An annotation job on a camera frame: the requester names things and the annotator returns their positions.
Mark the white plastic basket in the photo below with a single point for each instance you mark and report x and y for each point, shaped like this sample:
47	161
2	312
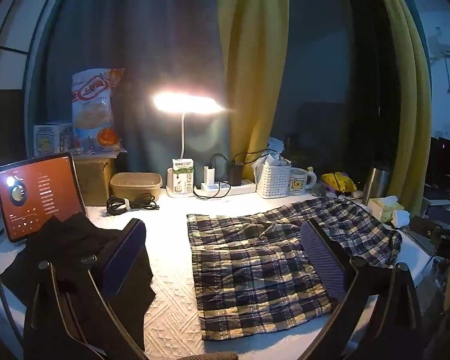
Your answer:
273	180

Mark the small grey trinket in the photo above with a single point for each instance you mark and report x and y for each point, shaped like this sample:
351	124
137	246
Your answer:
318	190

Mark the white green milk carton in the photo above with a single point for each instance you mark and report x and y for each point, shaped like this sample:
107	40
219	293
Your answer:
182	180

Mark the small printed box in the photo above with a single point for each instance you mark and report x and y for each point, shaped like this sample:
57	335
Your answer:
47	138

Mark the white charger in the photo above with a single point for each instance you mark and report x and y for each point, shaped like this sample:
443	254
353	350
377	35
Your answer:
211	176

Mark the dark blue curtain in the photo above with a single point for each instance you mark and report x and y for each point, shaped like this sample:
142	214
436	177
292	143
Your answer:
153	26

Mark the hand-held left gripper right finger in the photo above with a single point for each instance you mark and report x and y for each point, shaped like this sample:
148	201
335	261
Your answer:
322	262

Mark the brown lidded food container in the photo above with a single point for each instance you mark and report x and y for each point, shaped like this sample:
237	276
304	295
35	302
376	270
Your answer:
135	187

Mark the white power strip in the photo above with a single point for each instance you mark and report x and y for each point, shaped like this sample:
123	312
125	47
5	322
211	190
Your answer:
243	187

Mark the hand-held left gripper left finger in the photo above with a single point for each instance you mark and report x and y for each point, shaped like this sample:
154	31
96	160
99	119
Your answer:
125	258

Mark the yellow plush toy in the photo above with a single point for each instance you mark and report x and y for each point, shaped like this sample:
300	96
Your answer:
341	183

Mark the yellow curtain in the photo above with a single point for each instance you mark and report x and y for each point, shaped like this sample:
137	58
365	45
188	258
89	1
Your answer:
408	82
247	63

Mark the crumpled white plastic bags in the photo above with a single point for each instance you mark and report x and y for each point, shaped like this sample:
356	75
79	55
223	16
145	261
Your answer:
275	146

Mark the dark electronic device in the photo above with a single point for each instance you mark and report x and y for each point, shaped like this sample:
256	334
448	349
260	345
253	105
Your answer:
446	165

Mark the white desk lamp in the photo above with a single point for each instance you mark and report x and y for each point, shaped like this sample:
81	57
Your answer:
183	103

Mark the brown cardboard box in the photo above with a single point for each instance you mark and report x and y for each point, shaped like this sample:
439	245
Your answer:
93	180

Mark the black charger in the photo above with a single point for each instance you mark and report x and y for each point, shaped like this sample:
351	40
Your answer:
235	175

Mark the yellow tissue pack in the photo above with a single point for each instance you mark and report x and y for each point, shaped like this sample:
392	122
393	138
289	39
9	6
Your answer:
384	208

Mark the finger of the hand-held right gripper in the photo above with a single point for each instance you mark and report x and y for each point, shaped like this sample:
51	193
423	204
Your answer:
429	228

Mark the plaid pants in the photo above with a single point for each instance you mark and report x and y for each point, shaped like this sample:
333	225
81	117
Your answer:
247	270

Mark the black garment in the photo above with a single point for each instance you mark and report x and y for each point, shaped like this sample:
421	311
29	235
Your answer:
71	240

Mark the large snack bag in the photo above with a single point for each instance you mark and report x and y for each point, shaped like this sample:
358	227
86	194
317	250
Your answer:
93	120

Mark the steel thermos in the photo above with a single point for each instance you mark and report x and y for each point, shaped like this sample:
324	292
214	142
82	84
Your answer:
375	183

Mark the tablet with red screen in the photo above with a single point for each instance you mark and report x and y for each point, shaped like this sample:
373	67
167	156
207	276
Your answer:
33	195

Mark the white bear mug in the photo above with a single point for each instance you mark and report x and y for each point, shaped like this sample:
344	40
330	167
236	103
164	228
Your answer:
298	183

